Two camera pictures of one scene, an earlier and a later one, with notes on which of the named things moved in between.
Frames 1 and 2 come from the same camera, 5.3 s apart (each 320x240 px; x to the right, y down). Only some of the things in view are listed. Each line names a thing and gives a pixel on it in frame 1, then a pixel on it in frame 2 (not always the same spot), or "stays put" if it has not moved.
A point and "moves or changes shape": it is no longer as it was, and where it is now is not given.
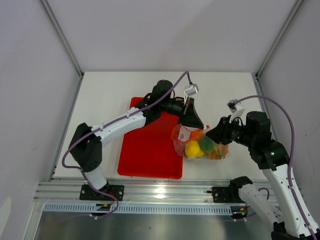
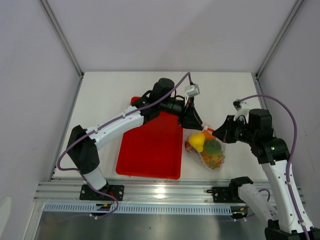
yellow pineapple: [220, 151] -> [213, 161]
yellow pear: [192, 150] -> [197, 140]
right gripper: [219, 133] stays put
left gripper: [189, 117] stays put
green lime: [207, 144] -> [212, 147]
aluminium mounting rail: [67, 190] stays put
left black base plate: [87, 192] stays put
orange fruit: [196, 135] moves or changes shape
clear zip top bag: [193, 143] moves or changes shape
